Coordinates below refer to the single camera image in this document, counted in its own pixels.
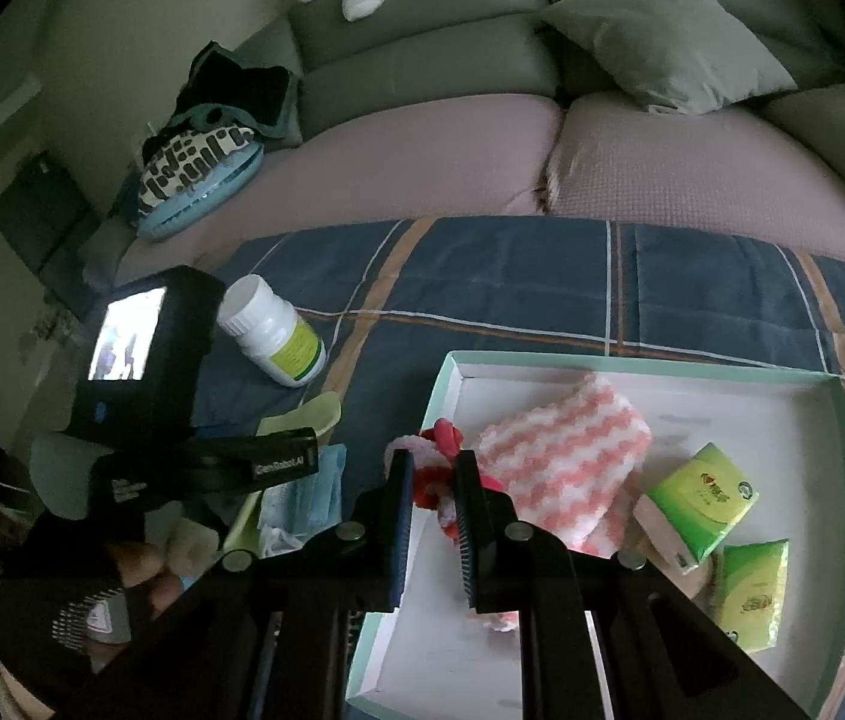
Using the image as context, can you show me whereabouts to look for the pink white striped fluffy towel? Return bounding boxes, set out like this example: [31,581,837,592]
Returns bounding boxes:
[474,374,651,557]

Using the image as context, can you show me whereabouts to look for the white pill bottle green label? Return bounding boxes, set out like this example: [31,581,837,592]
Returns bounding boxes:
[217,273,326,388]

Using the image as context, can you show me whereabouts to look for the dark wall cabinet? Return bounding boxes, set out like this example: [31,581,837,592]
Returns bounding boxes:
[0,151,100,275]

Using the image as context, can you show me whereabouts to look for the blue patterned cushion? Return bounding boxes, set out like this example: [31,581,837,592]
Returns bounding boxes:
[137,125,264,241]

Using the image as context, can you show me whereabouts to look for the blue surgical mask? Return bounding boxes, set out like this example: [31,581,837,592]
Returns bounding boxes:
[258,444,347,556]

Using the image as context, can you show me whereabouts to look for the grey green sofa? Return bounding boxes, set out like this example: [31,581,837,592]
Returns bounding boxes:
[79,0,845,289]

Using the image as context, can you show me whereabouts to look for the red pink plush toy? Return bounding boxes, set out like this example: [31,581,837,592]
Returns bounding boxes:
[383,418,522,631]

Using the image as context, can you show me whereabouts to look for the green tissue pack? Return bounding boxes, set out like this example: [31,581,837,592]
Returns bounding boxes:
[634,444,759,575]
[713,539,790,653]

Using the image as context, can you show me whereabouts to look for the dark teal garment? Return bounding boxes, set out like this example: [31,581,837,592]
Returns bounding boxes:
[164,41,302,149]

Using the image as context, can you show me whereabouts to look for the light green cloth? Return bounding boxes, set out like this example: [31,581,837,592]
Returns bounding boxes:
[222,390,343,553]

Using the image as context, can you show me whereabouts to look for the navy plaid blanket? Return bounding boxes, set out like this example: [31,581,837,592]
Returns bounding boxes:
[203,218,845,718]

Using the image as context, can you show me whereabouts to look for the mint white shallow box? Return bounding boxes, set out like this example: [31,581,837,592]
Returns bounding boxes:
[347,351,845,718]

